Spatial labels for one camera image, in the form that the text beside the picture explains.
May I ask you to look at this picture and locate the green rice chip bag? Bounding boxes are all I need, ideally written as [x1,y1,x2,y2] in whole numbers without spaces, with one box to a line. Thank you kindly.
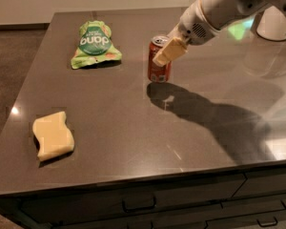
[71,20,122,70]

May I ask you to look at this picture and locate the black drawer handle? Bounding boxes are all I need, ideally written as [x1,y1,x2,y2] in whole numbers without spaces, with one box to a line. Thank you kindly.
[256,217,278,228]
[122,196,157,213]

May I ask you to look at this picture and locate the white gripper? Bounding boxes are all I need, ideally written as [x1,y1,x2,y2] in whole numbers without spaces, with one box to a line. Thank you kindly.
[153,0,219,67]

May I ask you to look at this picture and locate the yellow sponge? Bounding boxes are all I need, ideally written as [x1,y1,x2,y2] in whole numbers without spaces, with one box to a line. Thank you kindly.
[32,112,74,161]

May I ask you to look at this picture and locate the black drawer handle right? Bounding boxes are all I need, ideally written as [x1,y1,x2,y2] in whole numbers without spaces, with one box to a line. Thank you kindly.
[256,217,278,228]

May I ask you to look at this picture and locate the red coke can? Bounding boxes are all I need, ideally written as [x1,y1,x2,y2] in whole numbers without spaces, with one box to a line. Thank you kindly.
[147,34,173,84]

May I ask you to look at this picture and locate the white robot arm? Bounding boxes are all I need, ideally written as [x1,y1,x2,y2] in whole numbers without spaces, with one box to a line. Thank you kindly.
[153,0,286,67]

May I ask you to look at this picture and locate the black drawer handle left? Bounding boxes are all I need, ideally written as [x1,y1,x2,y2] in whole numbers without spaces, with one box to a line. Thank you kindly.
[122,196,157,213]

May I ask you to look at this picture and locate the dark cabinet drawers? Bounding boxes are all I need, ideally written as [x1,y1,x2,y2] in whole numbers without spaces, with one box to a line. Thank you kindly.
[0,164,286,229]

